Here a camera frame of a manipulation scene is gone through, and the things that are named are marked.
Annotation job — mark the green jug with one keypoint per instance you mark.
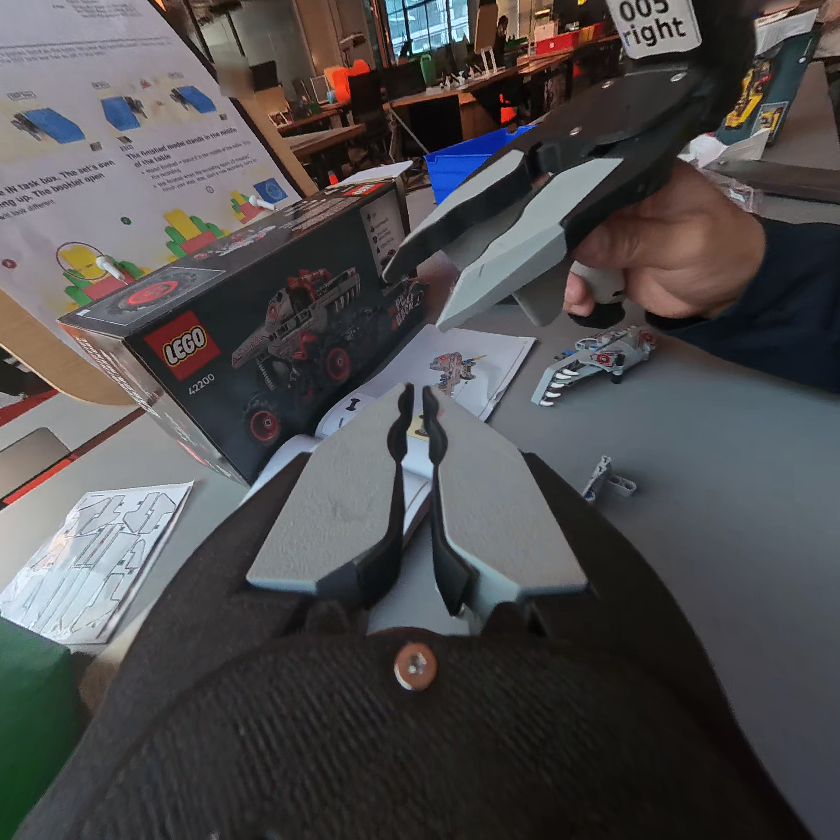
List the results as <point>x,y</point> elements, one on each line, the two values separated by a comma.
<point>428,69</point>

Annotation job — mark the person's right forearm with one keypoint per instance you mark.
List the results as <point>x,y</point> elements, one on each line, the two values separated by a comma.
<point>787,308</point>

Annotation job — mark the wooden desk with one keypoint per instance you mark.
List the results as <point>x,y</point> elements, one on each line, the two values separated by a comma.
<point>459,108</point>
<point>321,131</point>

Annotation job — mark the green plastic bin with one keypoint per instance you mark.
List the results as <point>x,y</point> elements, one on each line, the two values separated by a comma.
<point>33,709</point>

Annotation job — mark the grey toothed lego jaw assembly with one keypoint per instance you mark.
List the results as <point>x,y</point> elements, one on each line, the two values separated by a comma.
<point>600,361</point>

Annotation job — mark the orange plastic container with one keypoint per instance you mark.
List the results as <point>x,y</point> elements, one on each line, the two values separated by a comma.
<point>348,79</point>

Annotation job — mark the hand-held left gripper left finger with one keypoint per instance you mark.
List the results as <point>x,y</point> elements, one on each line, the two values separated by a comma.
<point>328,512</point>

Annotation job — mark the dark flat tray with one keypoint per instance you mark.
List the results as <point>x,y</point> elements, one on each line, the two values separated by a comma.
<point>781,180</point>

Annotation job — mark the black office chair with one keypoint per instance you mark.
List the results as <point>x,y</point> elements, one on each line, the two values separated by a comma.
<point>366,98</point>

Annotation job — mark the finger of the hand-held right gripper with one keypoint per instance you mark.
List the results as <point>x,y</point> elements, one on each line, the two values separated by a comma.
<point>472,193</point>
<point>525,249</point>

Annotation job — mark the person's right hand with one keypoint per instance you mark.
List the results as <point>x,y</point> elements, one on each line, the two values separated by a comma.
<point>689,249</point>

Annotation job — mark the black lego set box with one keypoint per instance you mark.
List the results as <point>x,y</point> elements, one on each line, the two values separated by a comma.
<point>275,328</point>

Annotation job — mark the red plastic bin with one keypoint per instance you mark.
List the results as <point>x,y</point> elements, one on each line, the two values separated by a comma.
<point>568,39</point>

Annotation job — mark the instruction poster board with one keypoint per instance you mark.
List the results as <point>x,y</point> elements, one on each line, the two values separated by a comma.
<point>98,164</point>

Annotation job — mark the grey angled lego beam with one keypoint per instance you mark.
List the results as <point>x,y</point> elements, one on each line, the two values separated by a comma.
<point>607,479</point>

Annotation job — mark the lego box with yellow model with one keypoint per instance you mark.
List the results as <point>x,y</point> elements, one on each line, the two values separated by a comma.
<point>764,85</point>

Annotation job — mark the open instruction booklet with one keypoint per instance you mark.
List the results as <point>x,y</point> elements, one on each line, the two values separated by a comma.
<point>499,358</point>

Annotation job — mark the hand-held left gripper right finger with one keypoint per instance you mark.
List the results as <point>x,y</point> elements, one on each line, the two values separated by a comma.
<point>499,518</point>

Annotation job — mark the blue plastic bin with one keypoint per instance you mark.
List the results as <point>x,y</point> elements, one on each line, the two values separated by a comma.
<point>459,167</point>

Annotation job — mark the white plastic bag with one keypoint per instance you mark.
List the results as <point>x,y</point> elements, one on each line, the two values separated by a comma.
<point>722,148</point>

